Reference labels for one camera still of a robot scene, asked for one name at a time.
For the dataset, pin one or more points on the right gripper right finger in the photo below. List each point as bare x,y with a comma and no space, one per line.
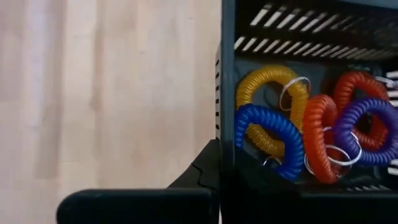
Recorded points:
242,189

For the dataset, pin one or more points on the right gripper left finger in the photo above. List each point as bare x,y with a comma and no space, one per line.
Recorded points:
205,174

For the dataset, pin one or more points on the black slotted plastic basket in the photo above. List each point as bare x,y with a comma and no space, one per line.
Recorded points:
228,62

